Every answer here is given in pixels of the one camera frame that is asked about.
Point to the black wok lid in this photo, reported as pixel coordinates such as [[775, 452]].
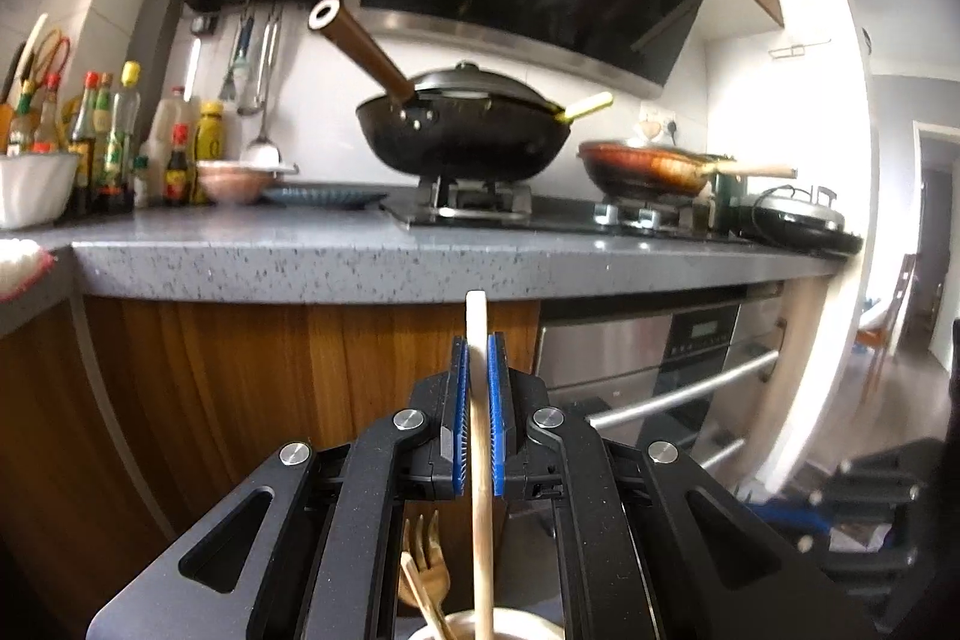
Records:
[[480, 81]]

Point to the single pale wooden chopstick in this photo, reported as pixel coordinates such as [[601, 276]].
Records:
[[481, 557]]

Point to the grey speckled countertop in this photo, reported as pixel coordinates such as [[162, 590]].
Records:
[[375, 257]]

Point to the white floral ceramic utensil holder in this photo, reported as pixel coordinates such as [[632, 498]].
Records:
[[525, 629]]

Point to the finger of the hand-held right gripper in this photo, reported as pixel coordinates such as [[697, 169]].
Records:
[[862, 550], [870, 494]]

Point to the grey pipe casing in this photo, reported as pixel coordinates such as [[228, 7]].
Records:
[[169, 10]]

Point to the wooden corner base cabinet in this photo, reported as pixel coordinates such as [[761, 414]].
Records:
[[45, 460]]

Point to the metal ladle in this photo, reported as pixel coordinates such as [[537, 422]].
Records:
[[262, 145]]

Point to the white wall bracket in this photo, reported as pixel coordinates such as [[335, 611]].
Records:
[[799, 49]]

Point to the blue plate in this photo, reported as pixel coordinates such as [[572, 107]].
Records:
[[322, 196]]

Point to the black electric griddle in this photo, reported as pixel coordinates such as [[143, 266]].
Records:
[[795, 220]]

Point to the black gas hob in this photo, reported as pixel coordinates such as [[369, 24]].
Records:
[[420, 212]]

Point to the white cloth red edge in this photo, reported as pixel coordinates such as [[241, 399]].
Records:
[[19, 269]]

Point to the pink bowl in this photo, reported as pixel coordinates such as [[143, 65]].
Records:
[[232, 183]]

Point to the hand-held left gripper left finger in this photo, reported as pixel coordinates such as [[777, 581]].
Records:
[[460, 419]]

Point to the stainless steel built-in oven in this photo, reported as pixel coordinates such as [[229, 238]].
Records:
[[637, 355]]

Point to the white wall socket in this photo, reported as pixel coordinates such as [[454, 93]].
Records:
[[660, 126]]

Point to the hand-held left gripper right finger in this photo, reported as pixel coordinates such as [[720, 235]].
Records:
[[496, 419]]

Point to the row of condiment bottles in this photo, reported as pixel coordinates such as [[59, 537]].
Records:
[[120, 145]]

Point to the white bowl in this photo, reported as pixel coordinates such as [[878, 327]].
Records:
[[34, 190]]

